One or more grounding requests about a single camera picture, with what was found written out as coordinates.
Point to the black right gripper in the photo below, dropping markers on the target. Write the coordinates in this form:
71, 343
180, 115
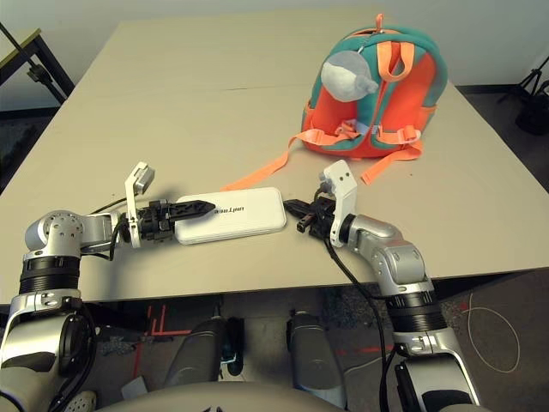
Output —
323, 216

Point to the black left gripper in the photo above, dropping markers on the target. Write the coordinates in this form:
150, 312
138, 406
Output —
150, 221

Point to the white hard pencil case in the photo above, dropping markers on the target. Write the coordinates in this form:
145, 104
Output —
249, 223

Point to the teal and orange backpack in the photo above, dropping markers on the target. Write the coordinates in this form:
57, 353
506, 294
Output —
403, 86

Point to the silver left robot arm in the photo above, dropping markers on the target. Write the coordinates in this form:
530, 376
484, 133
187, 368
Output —
56, 232

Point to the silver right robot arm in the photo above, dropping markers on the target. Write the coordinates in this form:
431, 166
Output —
399, 257

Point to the grey robot right leg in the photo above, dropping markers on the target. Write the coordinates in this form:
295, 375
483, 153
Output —
313, 356

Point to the grey robot leg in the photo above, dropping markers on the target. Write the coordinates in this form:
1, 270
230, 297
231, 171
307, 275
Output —
313, 356
197, 352

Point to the grey robot left leg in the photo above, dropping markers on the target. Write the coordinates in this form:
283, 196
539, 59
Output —
197, 352

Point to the grey flat floor piece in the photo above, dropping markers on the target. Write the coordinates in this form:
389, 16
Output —
134, 386

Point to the grey robot torso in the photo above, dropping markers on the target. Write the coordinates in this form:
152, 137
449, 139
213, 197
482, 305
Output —
214, 399

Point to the white perforated clog shoe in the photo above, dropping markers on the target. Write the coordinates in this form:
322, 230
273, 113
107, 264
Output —
81, 401

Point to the black tripod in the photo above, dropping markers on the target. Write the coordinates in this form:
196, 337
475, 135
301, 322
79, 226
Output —
534, 120

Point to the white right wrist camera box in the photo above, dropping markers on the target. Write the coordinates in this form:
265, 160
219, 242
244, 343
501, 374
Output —
343, 189

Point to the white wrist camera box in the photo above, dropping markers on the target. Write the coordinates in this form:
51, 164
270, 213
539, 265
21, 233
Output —
130, 206
343, 189

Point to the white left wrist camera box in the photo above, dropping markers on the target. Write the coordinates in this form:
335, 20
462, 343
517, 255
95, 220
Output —
130, 206

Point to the black frame side table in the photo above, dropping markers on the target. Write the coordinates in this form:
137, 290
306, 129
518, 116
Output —
47, 64

